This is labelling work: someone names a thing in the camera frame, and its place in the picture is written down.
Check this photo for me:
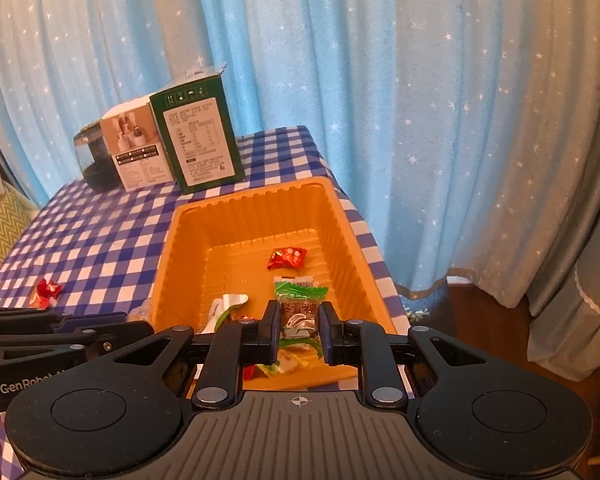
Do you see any orange plastic basket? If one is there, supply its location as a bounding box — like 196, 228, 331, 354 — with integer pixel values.
150, 176, 399, 392

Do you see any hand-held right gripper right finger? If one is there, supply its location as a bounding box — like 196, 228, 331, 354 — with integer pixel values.
318, 301, 491, 408

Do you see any yellow green candy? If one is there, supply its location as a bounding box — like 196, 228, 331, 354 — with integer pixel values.
261, 349, 323, 377

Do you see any green zigzag cushion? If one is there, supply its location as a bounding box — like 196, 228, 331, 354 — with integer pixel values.
0, 191, 40, 293

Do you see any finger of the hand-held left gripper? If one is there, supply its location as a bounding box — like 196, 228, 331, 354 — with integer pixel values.
0, 321, 155, 361
0, 309, 128, 333

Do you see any white cardboard box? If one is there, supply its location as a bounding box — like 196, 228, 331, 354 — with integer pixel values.
100, 100, 176, 191

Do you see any blue star curtain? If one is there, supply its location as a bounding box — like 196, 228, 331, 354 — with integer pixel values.
0, 0, 600, 303

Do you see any green snack bag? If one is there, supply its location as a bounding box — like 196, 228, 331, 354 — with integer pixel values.
201, 293, 250, 334

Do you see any dark green glass jar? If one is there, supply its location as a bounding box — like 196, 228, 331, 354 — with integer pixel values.
73, 127, 120, 193

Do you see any grey curtain with lace trim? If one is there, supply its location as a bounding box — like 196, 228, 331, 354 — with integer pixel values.
527, 150, 600, 387

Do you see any small green candy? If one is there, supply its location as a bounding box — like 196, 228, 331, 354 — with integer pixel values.
273, 280, 330, 361

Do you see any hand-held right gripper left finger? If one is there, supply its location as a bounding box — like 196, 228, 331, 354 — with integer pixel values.
111, 300, 282, 408

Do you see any green cardboard box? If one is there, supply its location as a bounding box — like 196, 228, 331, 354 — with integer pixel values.
148, 62, 246, 195

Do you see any clear dark snack packet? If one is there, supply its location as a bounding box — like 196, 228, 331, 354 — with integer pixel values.
127, 299, 154, 324

